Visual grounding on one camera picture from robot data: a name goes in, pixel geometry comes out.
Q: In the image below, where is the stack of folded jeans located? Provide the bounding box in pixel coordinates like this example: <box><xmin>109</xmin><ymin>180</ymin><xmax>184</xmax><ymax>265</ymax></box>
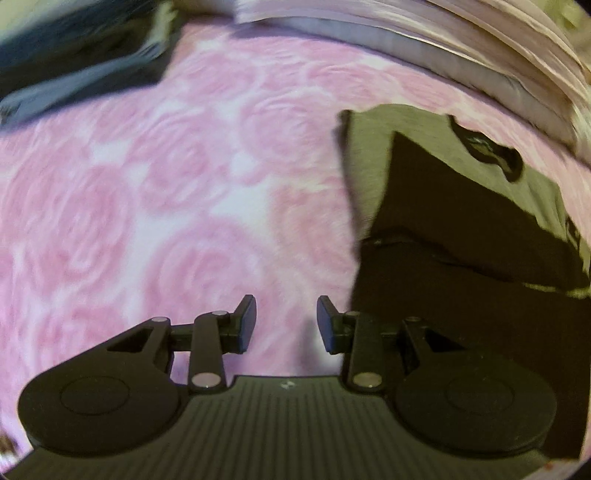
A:
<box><xmin>1</xmin><ymin>1</ymin><xmax>182</xmax><ymax>129</ymax></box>

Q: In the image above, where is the folded lilac quilt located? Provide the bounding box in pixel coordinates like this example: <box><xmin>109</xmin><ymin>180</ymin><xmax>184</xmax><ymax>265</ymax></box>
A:
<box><xmin>233</xmin><ymin>1</ymin><xmax>590</xmax><ymax>161</ymax></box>

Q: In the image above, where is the grey and brown sweater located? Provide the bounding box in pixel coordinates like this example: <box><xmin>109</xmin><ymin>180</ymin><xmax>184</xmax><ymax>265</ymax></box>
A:
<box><xmin>339</xmin><ymin>105</ymin><xmax>590</xmax><ymax>458</ymax></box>

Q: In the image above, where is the pink floral bed blanket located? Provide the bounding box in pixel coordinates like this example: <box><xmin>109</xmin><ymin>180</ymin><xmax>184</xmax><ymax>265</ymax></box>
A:
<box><xmin>1</xmin><ymin>19</ymin><xmax>590</xmax><ymax>468</ymax></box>

